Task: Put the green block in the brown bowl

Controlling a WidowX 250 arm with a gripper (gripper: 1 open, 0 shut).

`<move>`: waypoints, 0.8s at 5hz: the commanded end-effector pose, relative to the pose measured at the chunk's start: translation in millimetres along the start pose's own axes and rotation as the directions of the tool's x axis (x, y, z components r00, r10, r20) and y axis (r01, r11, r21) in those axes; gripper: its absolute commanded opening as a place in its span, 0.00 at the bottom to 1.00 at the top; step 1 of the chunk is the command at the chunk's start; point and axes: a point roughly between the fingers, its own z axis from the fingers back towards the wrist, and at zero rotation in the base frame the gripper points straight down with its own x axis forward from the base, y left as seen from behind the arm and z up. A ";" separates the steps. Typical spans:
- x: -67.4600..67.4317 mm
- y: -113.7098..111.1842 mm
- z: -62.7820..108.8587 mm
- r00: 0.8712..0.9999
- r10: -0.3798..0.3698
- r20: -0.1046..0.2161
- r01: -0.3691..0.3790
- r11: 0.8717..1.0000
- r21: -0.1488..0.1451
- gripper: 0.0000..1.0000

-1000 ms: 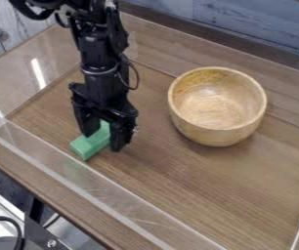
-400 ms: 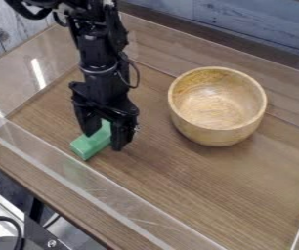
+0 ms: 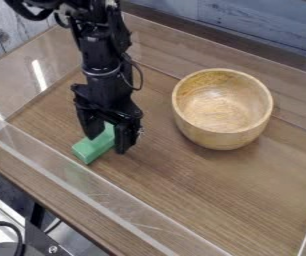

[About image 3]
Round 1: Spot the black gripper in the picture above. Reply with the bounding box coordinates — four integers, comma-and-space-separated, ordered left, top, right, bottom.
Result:
70, 70, 142, 154

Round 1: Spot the green rectangular block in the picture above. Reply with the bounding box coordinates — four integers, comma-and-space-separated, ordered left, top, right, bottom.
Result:
71, 123, 114, 164

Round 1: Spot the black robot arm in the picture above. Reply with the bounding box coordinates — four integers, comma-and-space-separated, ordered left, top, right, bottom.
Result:
3, 0, 142, 154

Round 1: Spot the light wooden bowl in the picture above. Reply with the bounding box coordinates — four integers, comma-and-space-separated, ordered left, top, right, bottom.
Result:
170, 68, 273, 150

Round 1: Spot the clear acrylic tray wall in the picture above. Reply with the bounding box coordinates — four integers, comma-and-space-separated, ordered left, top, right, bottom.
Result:
0, 15, 306, 256

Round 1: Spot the black metal bracket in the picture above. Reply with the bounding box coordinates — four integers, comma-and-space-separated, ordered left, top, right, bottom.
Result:
22, 203, 73, 256

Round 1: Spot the black cable loop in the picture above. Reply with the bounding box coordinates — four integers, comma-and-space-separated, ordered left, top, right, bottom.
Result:
0, 220, 26, 256

